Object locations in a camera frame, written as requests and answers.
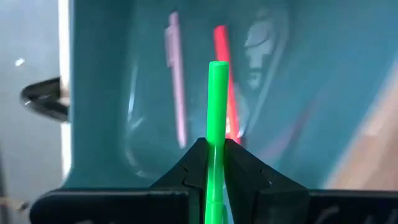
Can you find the orange-red pen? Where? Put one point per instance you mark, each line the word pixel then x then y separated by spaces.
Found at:
pixel 222 43

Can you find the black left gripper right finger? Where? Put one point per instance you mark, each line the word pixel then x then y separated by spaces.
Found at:
pixel 258 193

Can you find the teal plastic bin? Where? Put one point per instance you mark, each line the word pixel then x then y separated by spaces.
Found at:
pixel 311 93

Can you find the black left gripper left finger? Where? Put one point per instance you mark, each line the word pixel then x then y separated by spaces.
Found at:
pixel 192 174

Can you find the green pen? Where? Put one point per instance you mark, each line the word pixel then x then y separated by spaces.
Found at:
pixel 216 109

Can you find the pink pen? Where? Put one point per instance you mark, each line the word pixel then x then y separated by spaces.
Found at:
pixel 177 77

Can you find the black clamp knob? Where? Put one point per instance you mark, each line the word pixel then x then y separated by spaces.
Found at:
pixel 43 102

